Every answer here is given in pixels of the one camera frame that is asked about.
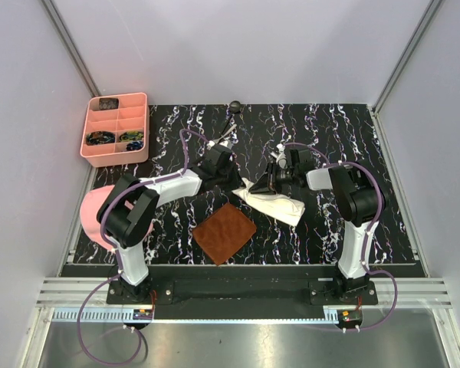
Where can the pink baseball cap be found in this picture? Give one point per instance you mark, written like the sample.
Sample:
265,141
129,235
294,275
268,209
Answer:
92,203

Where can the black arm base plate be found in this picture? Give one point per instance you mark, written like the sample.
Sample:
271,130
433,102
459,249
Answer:
240,292

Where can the white cloth napkin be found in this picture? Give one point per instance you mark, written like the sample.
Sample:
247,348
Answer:
278,206

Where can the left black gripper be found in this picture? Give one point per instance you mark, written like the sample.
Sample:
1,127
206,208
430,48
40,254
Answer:
236,181

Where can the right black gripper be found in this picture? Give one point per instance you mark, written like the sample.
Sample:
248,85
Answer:
267,185

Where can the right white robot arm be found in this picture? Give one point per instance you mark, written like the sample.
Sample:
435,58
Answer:
360,202

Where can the brown folded cloth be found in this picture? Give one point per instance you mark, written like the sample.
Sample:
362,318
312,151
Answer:
224,233

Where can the black spoon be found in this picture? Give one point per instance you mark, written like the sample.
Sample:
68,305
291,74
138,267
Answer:
234,108

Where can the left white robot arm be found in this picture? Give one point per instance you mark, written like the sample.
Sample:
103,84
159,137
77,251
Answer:
147,195

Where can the pink divided organizer tray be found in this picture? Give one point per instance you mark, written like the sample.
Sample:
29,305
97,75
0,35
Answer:
116,130

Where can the black marble patterned mat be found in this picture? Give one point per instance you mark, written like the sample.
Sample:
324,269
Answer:
339,131

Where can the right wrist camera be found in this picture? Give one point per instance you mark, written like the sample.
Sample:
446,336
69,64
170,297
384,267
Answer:
292,158

